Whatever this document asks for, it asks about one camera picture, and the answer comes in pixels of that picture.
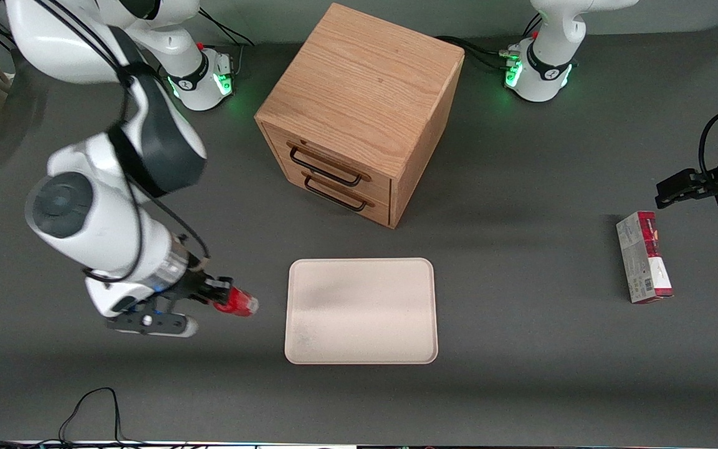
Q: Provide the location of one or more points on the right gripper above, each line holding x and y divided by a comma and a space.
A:
196, 285

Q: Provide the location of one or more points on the red coke bottle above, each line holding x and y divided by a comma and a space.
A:
244, 304

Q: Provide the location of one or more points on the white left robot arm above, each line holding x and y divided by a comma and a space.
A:
549, 56

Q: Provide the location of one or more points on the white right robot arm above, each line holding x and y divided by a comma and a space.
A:
97, 218

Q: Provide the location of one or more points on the beige rectangular tray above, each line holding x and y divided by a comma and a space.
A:
361, 310

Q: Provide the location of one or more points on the grey and red carton box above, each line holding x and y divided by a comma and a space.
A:
642, 257

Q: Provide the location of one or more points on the wooden drawer front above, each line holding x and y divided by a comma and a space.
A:
379, 212
371, 184

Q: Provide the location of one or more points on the oak wooden drawer cabinet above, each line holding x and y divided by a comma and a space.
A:
365, 87

